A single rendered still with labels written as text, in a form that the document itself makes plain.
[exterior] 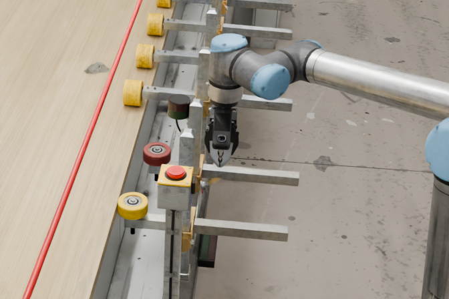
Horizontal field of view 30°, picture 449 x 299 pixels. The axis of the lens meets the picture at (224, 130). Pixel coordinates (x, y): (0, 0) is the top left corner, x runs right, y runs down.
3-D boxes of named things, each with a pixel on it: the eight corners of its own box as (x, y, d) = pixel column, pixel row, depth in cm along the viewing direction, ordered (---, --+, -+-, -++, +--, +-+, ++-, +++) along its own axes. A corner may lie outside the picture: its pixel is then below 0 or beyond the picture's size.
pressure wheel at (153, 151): (171, 173, 251) (172, 141, 244) (168, 189, 244) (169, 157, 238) (145, 171, 251) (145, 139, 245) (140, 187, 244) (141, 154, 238)
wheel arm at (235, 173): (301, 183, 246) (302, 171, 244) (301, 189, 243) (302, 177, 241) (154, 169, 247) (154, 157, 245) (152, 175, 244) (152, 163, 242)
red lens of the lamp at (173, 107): (190, 101, 231) (191, 95, 230) (188, 113, 226) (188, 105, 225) (169, 99, 231) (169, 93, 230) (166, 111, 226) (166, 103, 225)
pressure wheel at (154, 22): (164, 9, 301) (161, 28, 298) (164, 21, 308) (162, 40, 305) (147, 8, 301) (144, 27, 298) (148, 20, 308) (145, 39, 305)
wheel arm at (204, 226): (286, 236, 225) (288, 224, 223) (286, 245, 223) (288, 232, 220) (126, 221, 227) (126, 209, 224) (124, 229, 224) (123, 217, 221)
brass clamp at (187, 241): (197, 221, 229) (198, 206, 226) (192, 253, 218) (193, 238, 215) (174, 219, 229) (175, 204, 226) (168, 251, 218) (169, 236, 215)
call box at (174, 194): (192, 195, 185) (194, 166, 181) (188, 214, 179) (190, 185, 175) (160, 191, 185) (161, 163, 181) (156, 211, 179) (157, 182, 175)
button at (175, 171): (186, 172, 180) (186, 165, 179) (184, 183, 176) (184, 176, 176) (167, 170, 180) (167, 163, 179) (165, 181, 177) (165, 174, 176)
